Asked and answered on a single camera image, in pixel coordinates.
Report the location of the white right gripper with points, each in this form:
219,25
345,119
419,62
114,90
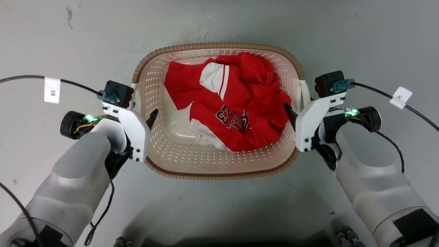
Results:
307,127

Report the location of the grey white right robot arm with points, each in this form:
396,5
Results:
370,178

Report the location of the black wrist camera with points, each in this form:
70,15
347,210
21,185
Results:
329,82
118,92

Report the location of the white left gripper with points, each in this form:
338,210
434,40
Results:
135,128

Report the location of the red and white jersey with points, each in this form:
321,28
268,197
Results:
253,99

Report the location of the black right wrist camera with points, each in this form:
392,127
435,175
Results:
329,82

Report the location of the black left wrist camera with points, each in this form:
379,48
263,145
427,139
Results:
118,92

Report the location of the beige plastic laundry basket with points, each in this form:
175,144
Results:
178,154

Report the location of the grey robot base connector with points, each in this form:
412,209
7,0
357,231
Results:
348,236
122,242

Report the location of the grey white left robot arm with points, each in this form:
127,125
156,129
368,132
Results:
75,178

